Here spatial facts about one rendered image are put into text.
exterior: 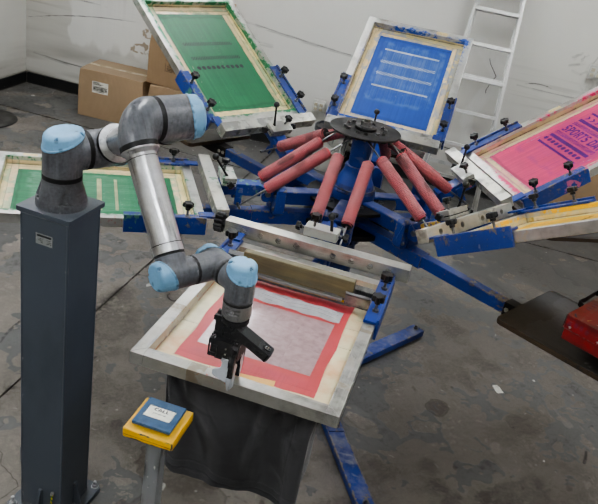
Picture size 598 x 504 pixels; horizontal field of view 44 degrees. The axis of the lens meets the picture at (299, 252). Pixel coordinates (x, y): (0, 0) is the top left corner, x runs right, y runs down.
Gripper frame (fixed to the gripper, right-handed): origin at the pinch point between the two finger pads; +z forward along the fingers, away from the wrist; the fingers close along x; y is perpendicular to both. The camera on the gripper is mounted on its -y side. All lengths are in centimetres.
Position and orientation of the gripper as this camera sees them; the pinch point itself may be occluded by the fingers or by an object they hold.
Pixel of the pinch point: (233, 382)
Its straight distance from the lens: 198.7
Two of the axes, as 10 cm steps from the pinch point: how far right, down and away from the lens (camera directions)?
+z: -1.6, 8.8, 4.4
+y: -9.5, -2.6, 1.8
